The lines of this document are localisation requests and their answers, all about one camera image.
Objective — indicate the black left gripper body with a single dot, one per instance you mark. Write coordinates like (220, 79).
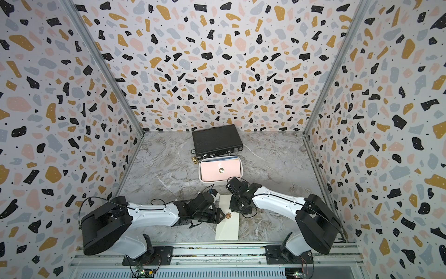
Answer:
(210, 216)

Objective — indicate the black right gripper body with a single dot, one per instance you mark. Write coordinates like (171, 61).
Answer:
(235, 206)

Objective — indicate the white storage tray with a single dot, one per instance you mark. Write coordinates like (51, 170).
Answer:
(220, 158)

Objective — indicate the pink envelope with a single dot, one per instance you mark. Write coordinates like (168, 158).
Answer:
(220, 170)

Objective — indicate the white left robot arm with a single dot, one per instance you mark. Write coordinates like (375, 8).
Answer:
(111, 226)

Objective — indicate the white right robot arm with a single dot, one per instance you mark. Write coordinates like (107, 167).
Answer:
(318, 225)

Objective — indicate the black metal briefcase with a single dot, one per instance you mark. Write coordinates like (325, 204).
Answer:
(216, 141)

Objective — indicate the small electronics board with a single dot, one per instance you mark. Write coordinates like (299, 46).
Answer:
(140, 272)

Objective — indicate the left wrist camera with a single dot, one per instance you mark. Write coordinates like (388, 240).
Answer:
(215, 195)

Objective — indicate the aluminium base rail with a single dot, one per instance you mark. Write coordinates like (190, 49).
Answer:
(224, 261)

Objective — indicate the aluminium corner post right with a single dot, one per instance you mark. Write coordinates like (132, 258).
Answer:
(356, 21)

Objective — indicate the aluminium corner post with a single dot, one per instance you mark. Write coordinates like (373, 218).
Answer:
(356, 21)
(79, 24)

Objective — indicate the aluminium corner post left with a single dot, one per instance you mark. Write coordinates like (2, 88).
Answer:
(79, 24)

